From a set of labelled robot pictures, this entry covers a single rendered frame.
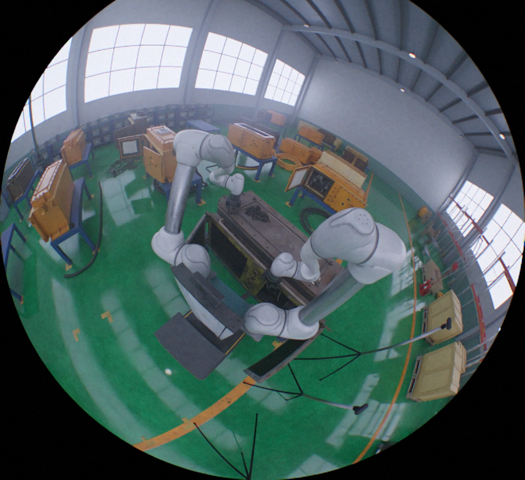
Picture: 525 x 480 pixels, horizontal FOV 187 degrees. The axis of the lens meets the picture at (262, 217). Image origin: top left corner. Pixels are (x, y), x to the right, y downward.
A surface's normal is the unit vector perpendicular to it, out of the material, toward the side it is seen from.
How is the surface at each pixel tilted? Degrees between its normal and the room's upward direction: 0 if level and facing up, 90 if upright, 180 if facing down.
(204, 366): 0
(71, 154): 90
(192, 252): 6
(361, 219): 23
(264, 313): 6
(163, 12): 90
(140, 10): 90
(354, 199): 90
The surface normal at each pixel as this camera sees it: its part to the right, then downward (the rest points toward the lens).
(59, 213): 0.72, 0.61
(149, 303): 0.27, -0.70
